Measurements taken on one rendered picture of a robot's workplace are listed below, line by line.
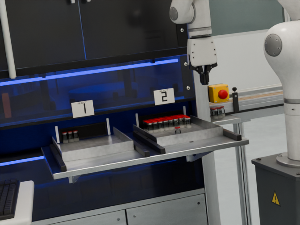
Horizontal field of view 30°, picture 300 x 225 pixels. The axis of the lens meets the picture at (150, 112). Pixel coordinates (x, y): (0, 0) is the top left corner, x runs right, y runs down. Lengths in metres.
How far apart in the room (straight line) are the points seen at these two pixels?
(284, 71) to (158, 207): 0.97
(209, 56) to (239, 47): 5.46
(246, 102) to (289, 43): 0.98
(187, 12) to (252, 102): 0.78
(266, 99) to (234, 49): 4.86
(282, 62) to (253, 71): 5.93
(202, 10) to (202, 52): 0.15
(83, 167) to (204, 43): 0.61
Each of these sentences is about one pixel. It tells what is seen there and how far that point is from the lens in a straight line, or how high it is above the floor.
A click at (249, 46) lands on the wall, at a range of 7.54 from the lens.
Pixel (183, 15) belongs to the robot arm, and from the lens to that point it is 1.93.
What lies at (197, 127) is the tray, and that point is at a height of 0.88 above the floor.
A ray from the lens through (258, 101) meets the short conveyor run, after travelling 2.59.
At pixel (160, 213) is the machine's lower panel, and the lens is 2.41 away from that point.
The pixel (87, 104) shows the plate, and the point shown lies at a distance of 2.24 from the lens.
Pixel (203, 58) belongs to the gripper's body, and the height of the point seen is 1.18.
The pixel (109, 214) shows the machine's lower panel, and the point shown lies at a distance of 2.35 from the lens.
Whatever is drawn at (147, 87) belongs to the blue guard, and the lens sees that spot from 2.29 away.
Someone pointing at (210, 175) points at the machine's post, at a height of 0.65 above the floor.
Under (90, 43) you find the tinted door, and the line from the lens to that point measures 2.24.
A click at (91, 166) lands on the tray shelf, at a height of 0.88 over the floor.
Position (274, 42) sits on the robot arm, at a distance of 1.63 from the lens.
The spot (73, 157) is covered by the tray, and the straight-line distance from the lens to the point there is 2.00.
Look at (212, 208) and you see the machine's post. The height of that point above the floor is 0.50.
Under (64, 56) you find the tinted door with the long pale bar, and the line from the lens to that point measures 2.22.
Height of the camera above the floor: 1.33
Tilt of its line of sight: 9 degrees down
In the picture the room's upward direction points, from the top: 7 degrees counter-clockwise
